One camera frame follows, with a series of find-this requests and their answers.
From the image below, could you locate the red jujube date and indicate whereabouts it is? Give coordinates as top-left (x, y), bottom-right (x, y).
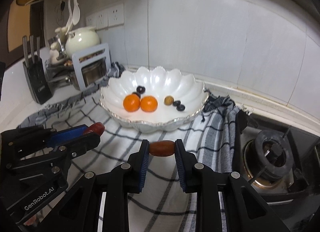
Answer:
top-left (149, 140), bottom-right (175, 157)
top-left (83, 122), bottom-right (105, 136)

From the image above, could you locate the orange mandarin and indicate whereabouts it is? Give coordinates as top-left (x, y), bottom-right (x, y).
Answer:
top-left (140, 95), bottom-right (158, 112)
top-left (123, 93), bottom-right (140, 112)

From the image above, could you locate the dark purple grape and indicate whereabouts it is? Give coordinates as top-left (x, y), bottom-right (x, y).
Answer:
top-left (136, 86), bottom-right (145, 94)

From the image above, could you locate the person's left hand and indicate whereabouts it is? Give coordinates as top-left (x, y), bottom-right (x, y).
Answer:
top-left (23, 205), bottom-right (51, 226)

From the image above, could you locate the checkered grey white cloth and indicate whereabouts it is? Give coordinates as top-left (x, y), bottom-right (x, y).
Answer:
top-left (21, 77), bottom-right (240, 231)

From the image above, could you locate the white scalloped bowl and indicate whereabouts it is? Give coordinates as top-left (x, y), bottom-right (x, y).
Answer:
top-left (99, 66), bottom-right (209, 133)

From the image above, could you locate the black knife block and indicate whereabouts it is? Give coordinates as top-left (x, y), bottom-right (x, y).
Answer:
top-left (22, 35), bottom-right (53, 105)

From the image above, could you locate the steel pot under rack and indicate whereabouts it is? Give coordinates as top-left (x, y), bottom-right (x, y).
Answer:
top-left (69, 59), bottom-right (106, 90)

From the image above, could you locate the gas stove burner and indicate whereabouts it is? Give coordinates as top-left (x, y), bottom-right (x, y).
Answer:
top-left (243, 130), bottom-right (294, 189)

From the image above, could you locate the white steel steamer pot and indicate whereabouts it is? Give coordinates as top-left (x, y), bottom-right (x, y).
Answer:
top-left (48, 26), bottom-right (68, 66)

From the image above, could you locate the black gas stove top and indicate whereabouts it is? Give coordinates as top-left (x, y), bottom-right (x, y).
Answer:
top-left (232, 111), bottom-right (319, 231)

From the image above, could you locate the cream ceramic pot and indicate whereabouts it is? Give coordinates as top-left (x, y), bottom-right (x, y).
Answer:
top-left (65, 26), bottom-right (100, 59)

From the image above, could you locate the white rice spoon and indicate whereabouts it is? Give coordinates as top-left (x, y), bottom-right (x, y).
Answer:
top-left (72, 0), bottom-right (81, 26)

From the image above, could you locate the white wall socket strip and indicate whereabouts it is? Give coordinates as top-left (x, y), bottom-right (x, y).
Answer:
top-left (86, 3), bottom-right (125, 30)

